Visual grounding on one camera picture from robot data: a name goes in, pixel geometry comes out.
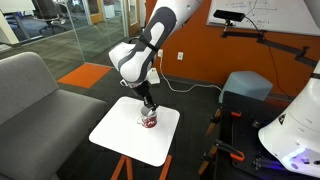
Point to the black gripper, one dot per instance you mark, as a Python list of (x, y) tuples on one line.
[(146, 92)]

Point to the black marker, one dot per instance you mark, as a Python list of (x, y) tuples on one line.
[(152, 112)]

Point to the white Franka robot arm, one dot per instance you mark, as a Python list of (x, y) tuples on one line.
[(296, 130)]

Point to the red and white mug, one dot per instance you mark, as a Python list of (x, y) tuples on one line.
[(149, 121)]

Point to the white wrist mounted box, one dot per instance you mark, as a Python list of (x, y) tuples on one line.
[(153, 76)]

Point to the orange table legs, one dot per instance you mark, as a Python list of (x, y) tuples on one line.
[(126, 168)]

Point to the black robot mounting board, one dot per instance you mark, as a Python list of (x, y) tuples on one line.
[(243, 133)]

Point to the blue-grey ottoman stool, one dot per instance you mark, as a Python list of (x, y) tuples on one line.
[(246, 85)]

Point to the wooden door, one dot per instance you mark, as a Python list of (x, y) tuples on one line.
[(96, 10)]

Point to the grey fabric sofa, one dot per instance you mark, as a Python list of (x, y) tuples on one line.
[(36, 123)]

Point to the black office chair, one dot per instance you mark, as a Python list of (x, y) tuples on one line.
[(48, 13)]

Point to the white office desk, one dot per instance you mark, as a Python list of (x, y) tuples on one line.
[(11, 18)]

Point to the white wall outlet with plug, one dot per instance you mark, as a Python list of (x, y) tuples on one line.
[(160, 53)]

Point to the black exterior camera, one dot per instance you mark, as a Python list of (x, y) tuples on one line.
[(229, 15)]

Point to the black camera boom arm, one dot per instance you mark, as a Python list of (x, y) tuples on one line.
[(283, 45)]

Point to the white wall whiteboard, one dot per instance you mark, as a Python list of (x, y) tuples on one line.
[(286, 15)]

